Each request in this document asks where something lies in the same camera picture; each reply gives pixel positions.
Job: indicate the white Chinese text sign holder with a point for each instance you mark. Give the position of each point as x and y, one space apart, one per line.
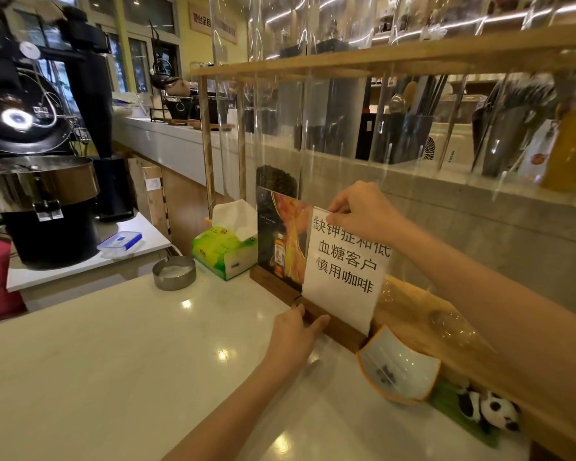
345 283

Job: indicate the row of empty glass tubes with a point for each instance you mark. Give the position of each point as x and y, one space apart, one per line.
451 326

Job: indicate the brown wall signboard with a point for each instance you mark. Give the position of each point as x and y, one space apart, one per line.
211 23

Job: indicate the green tissue box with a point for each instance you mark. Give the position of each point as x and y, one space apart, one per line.
221 254

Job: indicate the person's left forearm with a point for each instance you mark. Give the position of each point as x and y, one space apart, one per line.
235 417

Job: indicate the person's right forearm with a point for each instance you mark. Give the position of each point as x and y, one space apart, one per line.
509 312

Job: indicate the round metal ashtray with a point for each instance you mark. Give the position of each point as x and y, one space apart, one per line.
173 278

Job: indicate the white orange-rimmed dish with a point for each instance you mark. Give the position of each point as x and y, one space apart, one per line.
398 369

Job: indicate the grey utensil holder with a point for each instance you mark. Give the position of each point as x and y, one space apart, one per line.
506 143

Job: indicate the black kettle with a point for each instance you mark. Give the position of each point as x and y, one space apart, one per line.
165 81

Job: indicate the person's left hand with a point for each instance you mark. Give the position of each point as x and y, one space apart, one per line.
293 340

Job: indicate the black coffee roaster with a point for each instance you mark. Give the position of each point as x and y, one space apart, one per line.
48 235

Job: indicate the white box black fan print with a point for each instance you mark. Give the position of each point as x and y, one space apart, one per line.
453 148

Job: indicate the black utensil holder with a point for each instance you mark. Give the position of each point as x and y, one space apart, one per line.
408 139

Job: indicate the black boxy appliance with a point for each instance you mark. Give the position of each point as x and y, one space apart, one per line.
182 107

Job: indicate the clear blue-lid food container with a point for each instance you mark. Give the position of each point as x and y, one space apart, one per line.
120 244

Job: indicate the person's right hand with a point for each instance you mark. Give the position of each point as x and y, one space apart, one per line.
369 211

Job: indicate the green leaf mat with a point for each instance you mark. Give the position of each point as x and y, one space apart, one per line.
449 408

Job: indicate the panda plush toy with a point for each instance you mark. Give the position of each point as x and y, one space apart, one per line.
497 410

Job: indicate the whisky advert sign holder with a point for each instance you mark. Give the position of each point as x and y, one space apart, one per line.
283 220

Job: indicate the white low table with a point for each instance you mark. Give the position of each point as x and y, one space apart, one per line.
153 240

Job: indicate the glass tube with coffee beans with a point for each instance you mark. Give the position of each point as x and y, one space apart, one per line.
276 179

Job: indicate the wooden tube rack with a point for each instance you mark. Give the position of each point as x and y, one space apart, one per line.
461 52

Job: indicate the yellow translucent container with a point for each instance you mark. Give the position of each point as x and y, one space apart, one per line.
573 153

